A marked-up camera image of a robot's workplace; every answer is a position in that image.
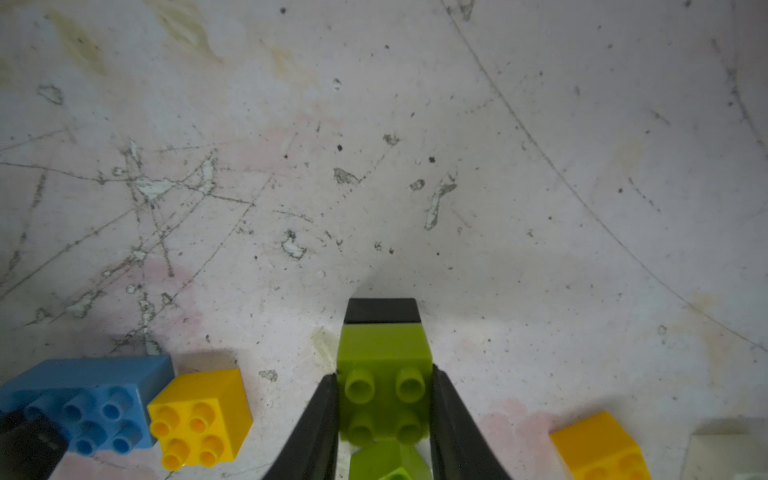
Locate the black lego brick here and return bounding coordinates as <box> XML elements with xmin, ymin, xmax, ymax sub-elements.
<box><xmin>343</xmin><ymin>298</ymin><xmax>422</xmax><ymax>325</ymax></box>

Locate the blue lego brick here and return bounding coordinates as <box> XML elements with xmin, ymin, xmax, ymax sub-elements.
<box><xmin>1</xmin><ymin>355</ymin><xmax>175</xmax><ymax>456</ymax></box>

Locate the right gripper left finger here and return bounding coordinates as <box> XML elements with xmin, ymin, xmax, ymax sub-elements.
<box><xmin>263</xmin><ymin>374</ymin><xmax>339</xmax><ymax>480</ymax></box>

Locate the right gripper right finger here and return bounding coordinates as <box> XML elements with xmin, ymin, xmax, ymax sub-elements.
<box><xmin>430</xmin><ymin>365</ymin><xmax>511</xmax><ymax>480</ymax></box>

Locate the orange-yellow lego brick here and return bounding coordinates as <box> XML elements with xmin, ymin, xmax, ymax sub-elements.
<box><xmin>550</xmin><ymin>411</ymin><xmax>651</xmax><ymax>480</ymax></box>

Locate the white lego brick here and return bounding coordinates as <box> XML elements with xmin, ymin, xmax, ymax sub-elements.
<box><xmin>681</xmin><ymin>434</ymin><xmax>767</xmax><ymax>480</ymax></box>

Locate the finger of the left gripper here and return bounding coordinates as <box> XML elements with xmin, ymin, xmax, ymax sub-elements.
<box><xmin>1</xmin><ymin>410</ymin><xmax>69</xmax><ymax>480</ymax></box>

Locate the green lego brick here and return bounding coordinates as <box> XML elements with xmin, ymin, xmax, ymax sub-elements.
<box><xmin>349</xmin><ymin>440</ymin><xmax>432</xmax><ymax>480</ymax></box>
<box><xmin>337</xmin><ymin>323</ymin><xmax>433</xmax><ymax>447</ymax></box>

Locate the yellow lego brick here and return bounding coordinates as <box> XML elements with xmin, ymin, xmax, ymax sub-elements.
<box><xmin>147</xmin><ymin>369</ymin><xmax>253</xmax><ymax>471</ymax></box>

